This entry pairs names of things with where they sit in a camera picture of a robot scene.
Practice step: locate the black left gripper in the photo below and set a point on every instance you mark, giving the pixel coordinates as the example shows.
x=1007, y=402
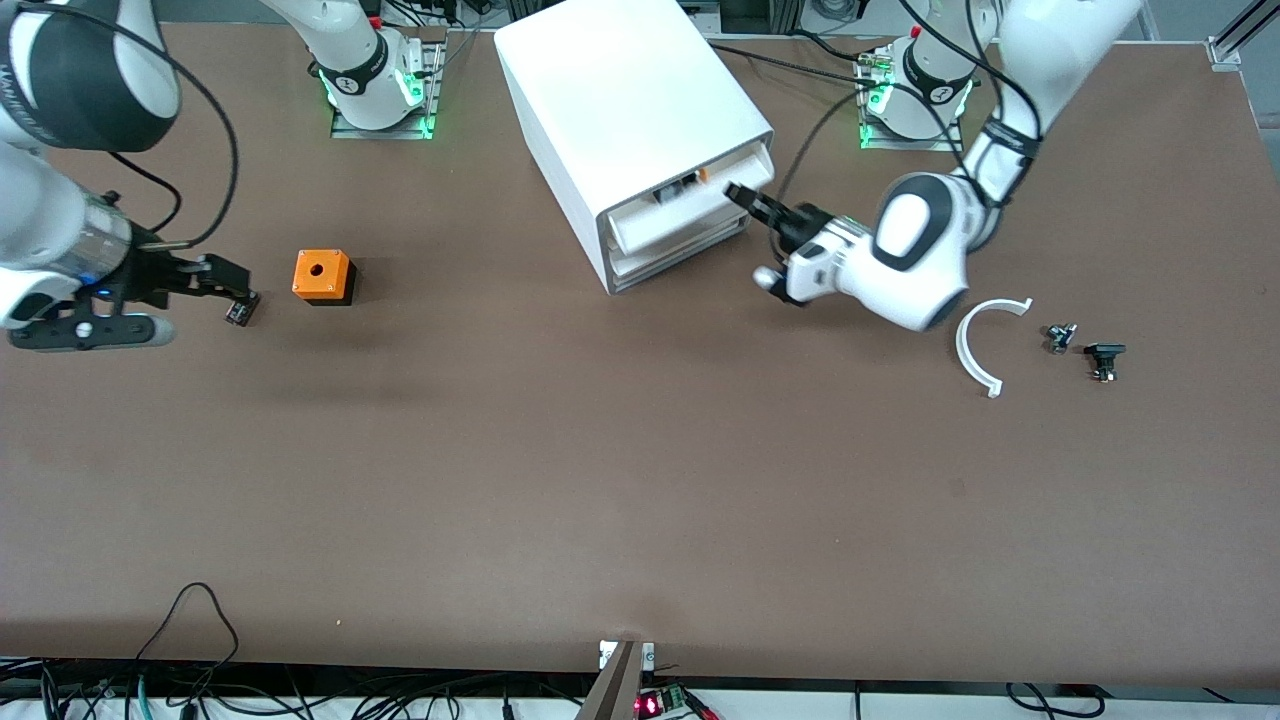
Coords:
x=803, y=228

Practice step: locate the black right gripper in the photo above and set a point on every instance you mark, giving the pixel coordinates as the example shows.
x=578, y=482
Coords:
x=143, y=277

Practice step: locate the white plastic drawer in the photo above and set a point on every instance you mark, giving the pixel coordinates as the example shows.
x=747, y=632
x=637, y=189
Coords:
x=680, y=222
x=690, y=248
x=680, y=268

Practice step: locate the orange push button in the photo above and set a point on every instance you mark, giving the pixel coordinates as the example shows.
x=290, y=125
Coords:
x=680, y=187

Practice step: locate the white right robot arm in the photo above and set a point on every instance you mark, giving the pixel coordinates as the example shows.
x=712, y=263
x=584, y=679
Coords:
x=40, y=200

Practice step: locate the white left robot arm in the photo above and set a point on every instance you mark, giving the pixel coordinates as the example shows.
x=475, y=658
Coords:
x=920, y=270

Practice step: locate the white drawer cabinet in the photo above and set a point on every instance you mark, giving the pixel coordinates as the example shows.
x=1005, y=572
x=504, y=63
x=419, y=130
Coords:
x=620, y=90

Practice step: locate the black ribbed component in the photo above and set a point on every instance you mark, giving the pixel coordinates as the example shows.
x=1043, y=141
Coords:
x=240, y=315

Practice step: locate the orange box with hole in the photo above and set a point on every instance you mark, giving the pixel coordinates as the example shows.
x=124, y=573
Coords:
x=320, y=275

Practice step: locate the white curved plastic arc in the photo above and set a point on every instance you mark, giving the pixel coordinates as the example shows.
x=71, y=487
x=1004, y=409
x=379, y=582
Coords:
x=961, y=345

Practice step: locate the small grey metal part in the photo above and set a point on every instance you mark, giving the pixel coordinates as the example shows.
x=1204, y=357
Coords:
x=1060, y=338

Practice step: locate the black clamp component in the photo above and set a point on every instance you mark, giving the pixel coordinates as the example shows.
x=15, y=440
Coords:
x=1104, y=352

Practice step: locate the aluminium profile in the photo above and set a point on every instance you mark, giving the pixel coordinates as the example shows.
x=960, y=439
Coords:
x=1225, y=52

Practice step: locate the red LED circuit board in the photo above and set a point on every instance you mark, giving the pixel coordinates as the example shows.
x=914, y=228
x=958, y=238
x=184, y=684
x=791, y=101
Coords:
x=660, y=703

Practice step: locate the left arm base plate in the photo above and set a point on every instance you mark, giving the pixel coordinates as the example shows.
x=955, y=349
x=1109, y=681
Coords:
x=910, y=145

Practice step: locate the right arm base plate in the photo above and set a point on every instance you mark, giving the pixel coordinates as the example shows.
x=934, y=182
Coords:
x=385, y=133

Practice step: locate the grey camera pole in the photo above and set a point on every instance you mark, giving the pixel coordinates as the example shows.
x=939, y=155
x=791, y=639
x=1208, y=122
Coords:
x=615, y=690

